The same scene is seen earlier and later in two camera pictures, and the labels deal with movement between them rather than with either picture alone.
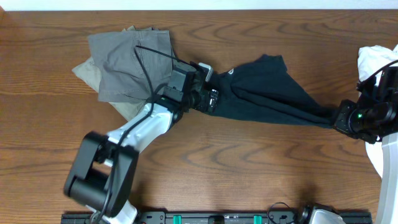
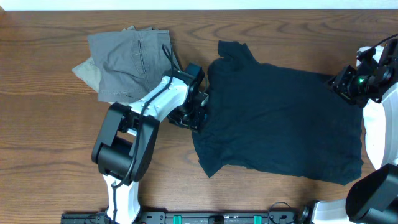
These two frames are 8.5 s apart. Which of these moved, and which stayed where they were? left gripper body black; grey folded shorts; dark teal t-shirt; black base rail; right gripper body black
Moved: left gripper body black; dark teal t-shirt; right gripper body black
Stayed: black base rail; grey folded shorts
